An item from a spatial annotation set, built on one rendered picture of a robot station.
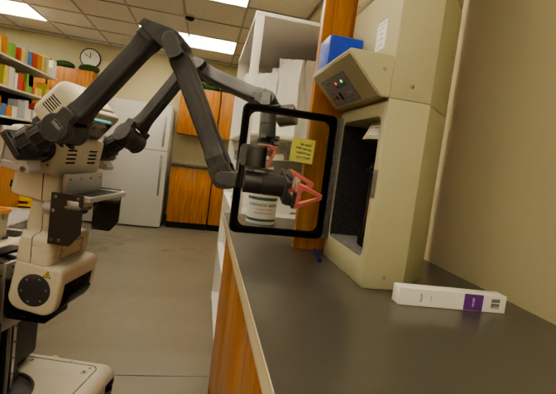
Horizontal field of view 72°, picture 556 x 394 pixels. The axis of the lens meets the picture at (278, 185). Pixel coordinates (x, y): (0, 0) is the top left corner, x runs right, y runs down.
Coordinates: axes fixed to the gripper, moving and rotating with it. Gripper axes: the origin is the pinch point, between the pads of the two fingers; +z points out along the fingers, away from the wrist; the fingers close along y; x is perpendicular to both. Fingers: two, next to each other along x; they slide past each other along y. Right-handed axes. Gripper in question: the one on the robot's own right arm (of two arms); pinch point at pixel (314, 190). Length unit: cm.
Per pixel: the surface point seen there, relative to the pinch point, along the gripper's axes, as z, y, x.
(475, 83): 54, 25, -37
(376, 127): 14.0, 3.4, -19.4
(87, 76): -214, 514, 44
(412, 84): 16.3, -5.4, -31.9
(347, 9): 9, 38, -51
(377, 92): 7.9, -5.9, -28.7
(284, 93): 8, 123, -14
